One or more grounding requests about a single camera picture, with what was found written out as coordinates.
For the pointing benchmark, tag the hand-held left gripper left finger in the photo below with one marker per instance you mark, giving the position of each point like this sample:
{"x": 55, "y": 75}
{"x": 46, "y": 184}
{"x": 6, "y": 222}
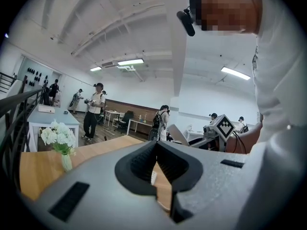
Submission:
{"x": 96, "y": 188}

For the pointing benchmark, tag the flat white box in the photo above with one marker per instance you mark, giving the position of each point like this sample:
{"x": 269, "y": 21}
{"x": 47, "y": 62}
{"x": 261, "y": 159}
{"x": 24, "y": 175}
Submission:
{"x": 46, "y": 108}

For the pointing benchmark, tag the person's head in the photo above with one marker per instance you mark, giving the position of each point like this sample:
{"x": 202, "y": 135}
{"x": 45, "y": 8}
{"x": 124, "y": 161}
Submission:
{"x": 227, "y": 8}

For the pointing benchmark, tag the white table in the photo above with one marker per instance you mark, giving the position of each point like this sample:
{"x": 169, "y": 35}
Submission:
{"x": 48, "y": 118}

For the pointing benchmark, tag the metal stair railing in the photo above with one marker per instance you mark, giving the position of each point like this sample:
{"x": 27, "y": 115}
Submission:
{"x": 19, "y": 97}

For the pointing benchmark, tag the white desk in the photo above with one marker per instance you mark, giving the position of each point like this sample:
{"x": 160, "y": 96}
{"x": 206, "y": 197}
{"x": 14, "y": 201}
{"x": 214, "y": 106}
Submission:
{"x": 140, "y": 122}

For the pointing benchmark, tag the black desk chair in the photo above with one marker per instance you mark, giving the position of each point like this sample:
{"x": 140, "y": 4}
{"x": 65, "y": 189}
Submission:
{"x": 126, "y": 120}

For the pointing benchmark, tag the person's right forearm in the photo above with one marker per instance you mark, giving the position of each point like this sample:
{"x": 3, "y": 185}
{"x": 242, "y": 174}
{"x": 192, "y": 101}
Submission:
{"x": 247, "y": 138}

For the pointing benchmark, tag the ceiling air conditioner unit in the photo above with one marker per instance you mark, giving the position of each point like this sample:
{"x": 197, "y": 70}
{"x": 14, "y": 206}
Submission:
{"x": 109, "y": 64}

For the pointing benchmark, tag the white telephone base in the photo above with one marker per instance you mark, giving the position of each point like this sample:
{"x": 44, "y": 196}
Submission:
{"x": 154, "y": 177}

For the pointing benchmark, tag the row of black wall-mounted items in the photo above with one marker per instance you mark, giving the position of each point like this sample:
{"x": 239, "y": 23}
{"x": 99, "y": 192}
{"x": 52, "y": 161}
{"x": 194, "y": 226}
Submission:
{"x": 36, "y": 77}

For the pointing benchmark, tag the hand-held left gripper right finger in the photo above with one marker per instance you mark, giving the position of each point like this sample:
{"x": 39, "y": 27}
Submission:
{"x": 216, "y": 188}

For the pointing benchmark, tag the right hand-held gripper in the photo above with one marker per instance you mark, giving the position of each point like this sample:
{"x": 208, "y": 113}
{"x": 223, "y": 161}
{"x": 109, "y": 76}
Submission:
{"x": 224, "y": 127}

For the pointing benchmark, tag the person's white shirt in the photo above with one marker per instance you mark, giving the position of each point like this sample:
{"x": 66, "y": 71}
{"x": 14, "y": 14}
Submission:
{"x": 283, "y": 68}

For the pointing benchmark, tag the small ceiling light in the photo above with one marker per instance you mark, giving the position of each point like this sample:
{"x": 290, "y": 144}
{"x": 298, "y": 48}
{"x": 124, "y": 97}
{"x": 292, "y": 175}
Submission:
{"x": 96, "y": 68}

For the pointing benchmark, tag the long ceiling light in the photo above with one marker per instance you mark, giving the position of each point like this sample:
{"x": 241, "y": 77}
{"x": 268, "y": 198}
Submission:
{"x": 235, "y": 72}
{"x": 130, "y": 62}

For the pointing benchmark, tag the white flowers in vase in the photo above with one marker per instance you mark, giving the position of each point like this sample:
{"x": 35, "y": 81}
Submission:
{"x": 60, "y": 135}

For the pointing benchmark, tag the black head-worn camera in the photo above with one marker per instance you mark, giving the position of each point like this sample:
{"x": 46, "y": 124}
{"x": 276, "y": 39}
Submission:
{"x": 187, "y": 23}

